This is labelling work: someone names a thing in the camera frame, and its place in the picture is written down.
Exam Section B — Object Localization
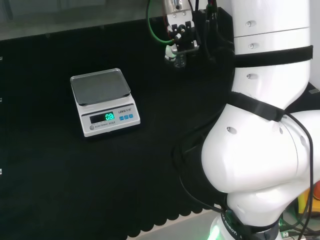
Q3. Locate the black cable bundle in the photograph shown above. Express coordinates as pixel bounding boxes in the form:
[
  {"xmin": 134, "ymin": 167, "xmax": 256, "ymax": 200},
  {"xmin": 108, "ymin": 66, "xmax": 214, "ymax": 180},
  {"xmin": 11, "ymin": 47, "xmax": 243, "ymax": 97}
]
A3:
[{"xmin": 203, "ymin": 0, "xmax": 221, "ymax": 64}]

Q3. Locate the green cable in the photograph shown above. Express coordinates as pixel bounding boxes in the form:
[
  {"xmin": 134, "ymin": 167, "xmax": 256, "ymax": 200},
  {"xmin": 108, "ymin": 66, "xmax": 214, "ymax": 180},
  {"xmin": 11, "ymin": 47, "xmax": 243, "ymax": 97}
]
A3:
[{"xmin": 145, "ymin": 0, "xmax": 176, "ymax": 46}]

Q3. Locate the white electronic balance steel pan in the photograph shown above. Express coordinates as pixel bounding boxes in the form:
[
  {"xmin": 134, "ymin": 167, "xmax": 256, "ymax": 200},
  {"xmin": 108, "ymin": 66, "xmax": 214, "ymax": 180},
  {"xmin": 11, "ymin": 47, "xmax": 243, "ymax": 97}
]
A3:
[{"xmin": 69, "ymin": 67, "xmax": 142, "ymax": 139}]

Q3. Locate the black bench cloth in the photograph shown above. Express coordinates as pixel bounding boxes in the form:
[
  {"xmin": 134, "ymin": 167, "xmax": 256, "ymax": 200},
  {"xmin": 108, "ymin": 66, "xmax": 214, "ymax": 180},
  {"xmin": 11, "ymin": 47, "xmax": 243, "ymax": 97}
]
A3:
[{"xmin": 0, "ymin": 6, "xmax": 237, "ymax": 240}]

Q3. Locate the thin black cable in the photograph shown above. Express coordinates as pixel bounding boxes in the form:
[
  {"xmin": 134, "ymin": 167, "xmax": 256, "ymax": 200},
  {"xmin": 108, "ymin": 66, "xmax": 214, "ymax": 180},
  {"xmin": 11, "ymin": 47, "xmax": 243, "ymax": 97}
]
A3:
[{"xmin": 281, "ymin": 111, "xmax": 315, "ymax": 237}]

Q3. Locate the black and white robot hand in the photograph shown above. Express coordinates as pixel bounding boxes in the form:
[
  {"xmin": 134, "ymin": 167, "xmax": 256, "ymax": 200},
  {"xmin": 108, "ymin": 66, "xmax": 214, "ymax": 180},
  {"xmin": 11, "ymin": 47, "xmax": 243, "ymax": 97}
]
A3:
[{"xmin": 163, "ymin": 9, "xmax": 201, "ymax": 66}]

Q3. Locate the long black cable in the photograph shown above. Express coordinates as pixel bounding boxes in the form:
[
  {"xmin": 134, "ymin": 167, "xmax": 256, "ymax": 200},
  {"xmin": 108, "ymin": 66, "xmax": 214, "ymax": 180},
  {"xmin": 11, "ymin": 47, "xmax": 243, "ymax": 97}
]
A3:
[{"xmin": 171, "ymin": 113, "xmax": 235, "ymax": 214}]

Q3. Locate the yellow stop button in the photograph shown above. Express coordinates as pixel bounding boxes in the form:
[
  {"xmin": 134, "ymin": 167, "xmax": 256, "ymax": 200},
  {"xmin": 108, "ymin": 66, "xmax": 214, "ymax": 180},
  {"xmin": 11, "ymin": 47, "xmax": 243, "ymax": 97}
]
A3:
[{"xmin": 296, "ymin": 179, "xmax": 320, "ymax": 216}]

